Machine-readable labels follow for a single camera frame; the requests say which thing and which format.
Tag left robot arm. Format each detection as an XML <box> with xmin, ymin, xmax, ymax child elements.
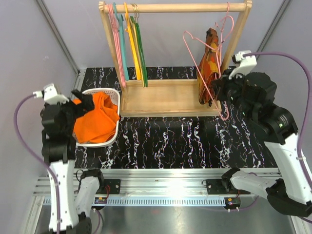
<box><xmin>40</xmin><ymin>88</ymin><xmax>106</xmax><ymax>234</ymax></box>

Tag teal plastic hanger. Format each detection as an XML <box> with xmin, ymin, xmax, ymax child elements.
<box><xmin>113</xmin><ymin>2</ymin><xmax>129</xmax><ymax>81</ymax></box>

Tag aluminium mounting rail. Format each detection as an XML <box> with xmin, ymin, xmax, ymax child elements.
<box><xmin>33</xmin><ymin>168</ymin><xmax>283</xmax><ymax>207</ymax></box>

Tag camouflage orange trousers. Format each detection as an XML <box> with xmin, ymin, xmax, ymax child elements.
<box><xmin>196</xmin><ymin>28</ymin><xmax>219</xmax><ymax>107</ymax></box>

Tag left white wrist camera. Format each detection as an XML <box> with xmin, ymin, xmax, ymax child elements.
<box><xmin>33</xmin><ymin>83</ymin><xmax>70</xmax><ymax>105</ymax></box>

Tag wooden tray base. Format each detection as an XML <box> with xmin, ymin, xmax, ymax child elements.
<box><xmin>120</xmin><ymin>79</ymin><xmax>221</xmax><ymax>117</ymax></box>

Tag yellow plastic hanger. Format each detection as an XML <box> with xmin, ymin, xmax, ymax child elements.
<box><xmin>124</xmin><ymin>2</ymin><xmax>142</xmax><ymax>80</ymax></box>

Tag wooden clothes rack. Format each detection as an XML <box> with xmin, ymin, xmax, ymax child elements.
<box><xmin>98</xmin><ymin>0</ymin><xmax>253</xmax><ymax>115</ymax></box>

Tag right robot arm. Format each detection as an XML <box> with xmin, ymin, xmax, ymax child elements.
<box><xmin>212</xmin><ymin>72</ymin><xmax>312</xmax><ymax>218</ymax></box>

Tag pink wire hanger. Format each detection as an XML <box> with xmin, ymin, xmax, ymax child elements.
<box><xmin>108</xmin><ymin>4</ymin><xmax>126</xmax><ymax>88</ymax></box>
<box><xmin>182</xmin><ymin>15</ymin><xmax>234</xmax><ymax>120</ymax></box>
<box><xmin>215</xmin><ymin>2</ymin><xmax>230</xmax><ymax>76</ymax></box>

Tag white perforated plastic basket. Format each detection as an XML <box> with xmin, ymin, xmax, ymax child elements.
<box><xmin>74</xmin><ymin>88</ymin><xmax>120</xmax><ymax>148</ymax></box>

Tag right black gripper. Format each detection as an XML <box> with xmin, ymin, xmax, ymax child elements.
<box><xmin>211</xmin><ymin>68</ymin><xmax>254</xmax><ymax>120</ymax></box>

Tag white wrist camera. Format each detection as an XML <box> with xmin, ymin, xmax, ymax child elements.
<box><xmin>229</xmin><ymin>50</ymin><xmax>257</xmax><ymax>79</ymax></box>
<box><xmin>33</xmin><ymin>83</ymin><xmax>70</xmax><ymax>105</ymax></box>

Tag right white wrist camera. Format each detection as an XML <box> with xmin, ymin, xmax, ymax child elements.
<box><xmin>229</xmin><ymin>50</ymin><xmax>257</xmax><ymax>79</ymax></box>

